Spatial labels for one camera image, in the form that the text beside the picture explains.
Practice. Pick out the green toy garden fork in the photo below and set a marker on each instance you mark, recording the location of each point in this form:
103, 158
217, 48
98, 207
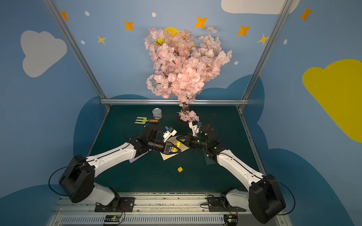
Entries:
145, 120

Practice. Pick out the left aluminium frame post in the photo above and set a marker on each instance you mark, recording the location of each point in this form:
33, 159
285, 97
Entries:
62, 24

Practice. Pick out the right aluminium frame post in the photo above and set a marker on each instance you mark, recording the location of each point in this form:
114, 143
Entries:
281, 19

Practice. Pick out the controller board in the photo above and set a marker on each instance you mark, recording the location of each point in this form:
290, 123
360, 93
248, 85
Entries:
112, 220
230, 220

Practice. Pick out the aluminium frame post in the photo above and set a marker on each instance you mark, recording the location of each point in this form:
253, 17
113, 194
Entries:
62, 24
281, 19

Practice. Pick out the silver tin can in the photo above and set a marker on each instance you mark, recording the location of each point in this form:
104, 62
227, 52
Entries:
157, 113

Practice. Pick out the left controller board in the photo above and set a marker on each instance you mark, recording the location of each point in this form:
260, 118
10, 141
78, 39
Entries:
112, 220

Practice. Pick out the aluminium mounting rail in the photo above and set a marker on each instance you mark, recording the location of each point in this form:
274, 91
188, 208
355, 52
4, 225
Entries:
150, 209

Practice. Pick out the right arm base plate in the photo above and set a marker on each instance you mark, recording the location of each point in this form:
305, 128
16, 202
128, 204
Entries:
218, 204

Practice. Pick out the dark green envelope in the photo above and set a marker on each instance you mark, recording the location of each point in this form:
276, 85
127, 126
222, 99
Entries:
209, 159

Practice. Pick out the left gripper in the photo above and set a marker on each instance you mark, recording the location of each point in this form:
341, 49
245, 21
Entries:
165, 147

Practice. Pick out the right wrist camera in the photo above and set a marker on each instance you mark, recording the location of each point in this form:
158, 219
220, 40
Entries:
195, 126

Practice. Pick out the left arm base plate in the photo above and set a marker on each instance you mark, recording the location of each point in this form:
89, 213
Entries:
119, 204

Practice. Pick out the yellow glue stick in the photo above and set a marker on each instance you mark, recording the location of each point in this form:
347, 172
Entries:
177, 147

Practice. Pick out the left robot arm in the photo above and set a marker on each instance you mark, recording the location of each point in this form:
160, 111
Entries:
78, 179

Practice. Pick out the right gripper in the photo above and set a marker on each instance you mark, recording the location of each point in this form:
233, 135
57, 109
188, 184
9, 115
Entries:
186, 141

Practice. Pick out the back horizontal aluminium bar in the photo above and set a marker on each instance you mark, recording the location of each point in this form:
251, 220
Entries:
169, 102

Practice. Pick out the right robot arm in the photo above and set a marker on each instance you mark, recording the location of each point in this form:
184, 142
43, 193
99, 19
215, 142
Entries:
265, 199

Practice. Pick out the right controller board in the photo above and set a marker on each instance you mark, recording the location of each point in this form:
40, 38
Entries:
230, 220

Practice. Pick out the cream yellow envelope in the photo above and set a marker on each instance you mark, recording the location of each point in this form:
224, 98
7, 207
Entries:
173, 140

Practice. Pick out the purple envelope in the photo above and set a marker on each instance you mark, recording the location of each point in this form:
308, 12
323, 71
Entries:
138, 157

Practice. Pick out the pink cherry blossom tree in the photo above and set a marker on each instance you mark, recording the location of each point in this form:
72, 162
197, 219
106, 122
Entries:
181, 69

